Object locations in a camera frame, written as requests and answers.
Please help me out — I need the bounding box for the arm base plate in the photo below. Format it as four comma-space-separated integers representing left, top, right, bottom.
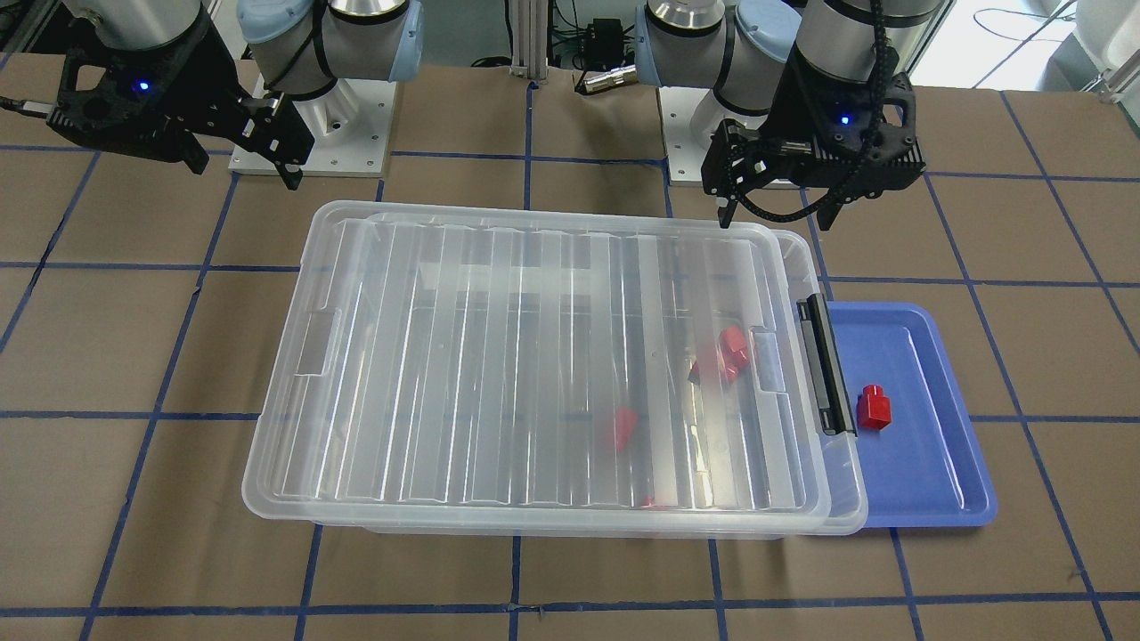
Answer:
658, 86, 766, 188
228, 73, 396, 177

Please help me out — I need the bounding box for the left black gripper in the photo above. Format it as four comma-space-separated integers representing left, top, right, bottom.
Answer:
702, 70, 927, 232

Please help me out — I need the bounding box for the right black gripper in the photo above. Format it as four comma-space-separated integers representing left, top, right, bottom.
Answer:
46, 18, 314, 190

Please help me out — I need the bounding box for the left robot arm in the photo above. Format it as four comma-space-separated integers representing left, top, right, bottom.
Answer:
634, 1, 941, 232

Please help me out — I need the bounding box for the black box latch handle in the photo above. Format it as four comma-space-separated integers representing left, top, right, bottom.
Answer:
795, 293, 858, 435

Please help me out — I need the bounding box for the clear plastic box lid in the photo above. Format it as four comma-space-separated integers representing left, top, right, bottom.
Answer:
242, 201, 834, 535

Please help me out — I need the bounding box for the red block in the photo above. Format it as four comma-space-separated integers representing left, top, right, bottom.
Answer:
856, 383, 894, 431
604, 405, 640, 454
687, 324, 752, 388

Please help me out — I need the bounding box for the blue plastic tray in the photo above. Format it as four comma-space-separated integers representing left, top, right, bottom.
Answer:
829, 301, 998, 529

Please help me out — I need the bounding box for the silver connector plug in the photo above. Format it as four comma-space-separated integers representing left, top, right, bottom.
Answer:
575, 65, 640, 96

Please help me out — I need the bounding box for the clear plastic storage box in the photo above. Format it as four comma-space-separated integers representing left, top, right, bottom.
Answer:
242, 201, 870, 539

